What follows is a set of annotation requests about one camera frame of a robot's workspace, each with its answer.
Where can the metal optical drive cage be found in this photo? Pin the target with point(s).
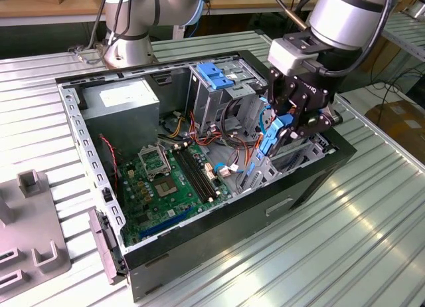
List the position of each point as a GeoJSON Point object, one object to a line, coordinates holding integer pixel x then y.
{"type": "Point", "coordinates": [206, 104]}

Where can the grey power supply unit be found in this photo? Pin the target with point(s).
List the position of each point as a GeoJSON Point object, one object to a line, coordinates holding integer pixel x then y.
{"type": "Point", "coordinates": [123, 121]}

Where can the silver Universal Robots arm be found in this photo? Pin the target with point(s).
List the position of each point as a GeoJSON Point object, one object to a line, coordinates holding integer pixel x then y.
{"type": "Point", "coordinates": [338, 18]}

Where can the orange board connector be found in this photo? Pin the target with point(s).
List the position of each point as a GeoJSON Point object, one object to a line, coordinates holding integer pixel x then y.
{"type": "Point", "coordinates": [210, 172]}

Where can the wooden desk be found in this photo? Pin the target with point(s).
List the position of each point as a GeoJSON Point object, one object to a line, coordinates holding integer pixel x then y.
{"type": "Point", "coordinates": [252, 1]}

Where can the black open PC case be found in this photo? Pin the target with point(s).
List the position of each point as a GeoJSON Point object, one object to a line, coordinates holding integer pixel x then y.
{"type": "Point", "coordinates": [216, 240]}

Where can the metal slat side table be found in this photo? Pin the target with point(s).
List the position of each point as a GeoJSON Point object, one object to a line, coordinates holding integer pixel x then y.
{"type": "Point", "coordinates": [408, 38]}

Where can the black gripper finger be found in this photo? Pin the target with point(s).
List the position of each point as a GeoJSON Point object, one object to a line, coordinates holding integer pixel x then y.
{"type": "Point", "coordinates": [282, 91]}
{"type": "Point", "coordinates": [315, 122]}

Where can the hard disk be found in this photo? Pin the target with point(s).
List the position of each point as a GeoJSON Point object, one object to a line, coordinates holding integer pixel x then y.
{"type": "Point", "coordinates": [272, 137]}

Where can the blue expansion slot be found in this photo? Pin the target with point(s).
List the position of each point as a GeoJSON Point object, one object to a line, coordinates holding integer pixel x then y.
{"type": "Point", "coordinates": [166, 224]}

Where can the grey parts rack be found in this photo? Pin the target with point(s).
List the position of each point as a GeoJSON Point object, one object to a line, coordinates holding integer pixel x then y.
{"type": "Point", "coordinates": [33, 227]}

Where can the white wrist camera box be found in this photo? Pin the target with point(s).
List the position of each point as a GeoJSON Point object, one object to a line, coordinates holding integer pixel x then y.
{"type": "Point", "coordinates": [285, 56]}

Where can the brown cardboard box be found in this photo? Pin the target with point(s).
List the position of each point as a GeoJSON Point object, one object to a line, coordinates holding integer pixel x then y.
{"type": "Point", "coordinates": [401, 121]}

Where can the metal disk bay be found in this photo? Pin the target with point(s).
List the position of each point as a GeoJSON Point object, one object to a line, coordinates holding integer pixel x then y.
{"type": "Point", "coordinates": [262, 175]}

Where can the black RAM slot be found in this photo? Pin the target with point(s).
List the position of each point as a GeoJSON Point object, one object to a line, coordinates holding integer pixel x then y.
{"type": "Point", "coordinates": [195, 174]}
{"type": "Point", "coordinates": [191, 176]}
{"type": "Point", "coordinates": [199, 173]}
{"type": "Point", "coordinates": [203, 171]}

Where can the green motherboard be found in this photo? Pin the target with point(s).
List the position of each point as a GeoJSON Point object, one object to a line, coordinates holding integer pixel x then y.
{"type": "Point", "coordinates": [166, 207]}

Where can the blue plastic drive latch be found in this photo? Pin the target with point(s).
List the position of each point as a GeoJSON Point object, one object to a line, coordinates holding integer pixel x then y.
{"type": "Point", "coordinates": [212, 76]}

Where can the CPU socket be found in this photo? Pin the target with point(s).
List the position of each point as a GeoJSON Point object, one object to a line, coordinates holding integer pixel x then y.
{"type": "Point", "coordinates": [165, 187]}

